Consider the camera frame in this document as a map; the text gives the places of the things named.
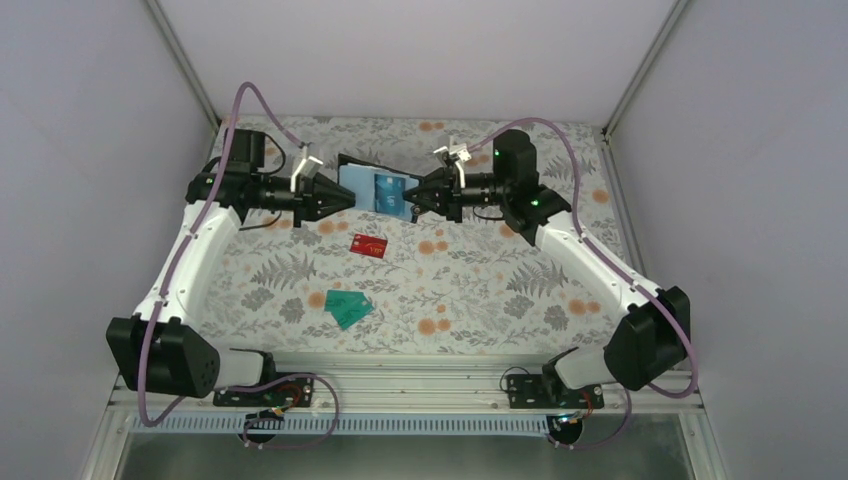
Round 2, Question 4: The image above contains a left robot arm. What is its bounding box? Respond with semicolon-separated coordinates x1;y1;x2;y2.
106;129;355;405

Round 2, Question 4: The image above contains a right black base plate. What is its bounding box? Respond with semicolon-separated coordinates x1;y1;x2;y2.
503;373;605;410

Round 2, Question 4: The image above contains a floral table mat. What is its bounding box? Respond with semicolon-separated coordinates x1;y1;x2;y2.
191;117;624;355

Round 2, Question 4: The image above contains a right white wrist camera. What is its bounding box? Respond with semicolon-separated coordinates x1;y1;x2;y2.
433;135;472;172

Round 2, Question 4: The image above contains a teal credit card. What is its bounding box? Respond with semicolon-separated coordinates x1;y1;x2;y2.
332;293;374;330
324;290;369;315

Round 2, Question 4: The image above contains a slotted cable duct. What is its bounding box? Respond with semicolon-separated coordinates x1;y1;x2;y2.
154;413;548;437

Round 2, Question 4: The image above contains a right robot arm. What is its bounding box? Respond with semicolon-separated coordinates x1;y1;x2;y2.
404;129;693;407

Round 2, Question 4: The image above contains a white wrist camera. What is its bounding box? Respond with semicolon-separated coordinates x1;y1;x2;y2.
433;135;472;172
289;143;324;193

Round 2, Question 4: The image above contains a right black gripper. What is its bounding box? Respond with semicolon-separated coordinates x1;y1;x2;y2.
402;166;510;223

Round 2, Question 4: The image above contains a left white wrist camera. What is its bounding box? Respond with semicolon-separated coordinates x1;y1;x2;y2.
289;143;324;193

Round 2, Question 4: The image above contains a blue credit card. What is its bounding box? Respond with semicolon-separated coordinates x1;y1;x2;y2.
374;174;406;217

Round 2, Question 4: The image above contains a black leather card holder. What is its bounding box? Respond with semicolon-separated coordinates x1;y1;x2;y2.
337;153;421;223

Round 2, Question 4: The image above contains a red credit card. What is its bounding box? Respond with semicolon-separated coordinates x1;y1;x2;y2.
350;233;388;259

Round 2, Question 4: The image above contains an aluminium mounting rail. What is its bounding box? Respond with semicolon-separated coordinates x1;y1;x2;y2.
107;357;704;415

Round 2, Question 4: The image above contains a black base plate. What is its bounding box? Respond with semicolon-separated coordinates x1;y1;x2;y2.
503;373;605;410
213;378;315;409

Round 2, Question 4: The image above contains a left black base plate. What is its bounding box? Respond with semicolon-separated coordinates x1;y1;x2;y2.
213;378;315;409

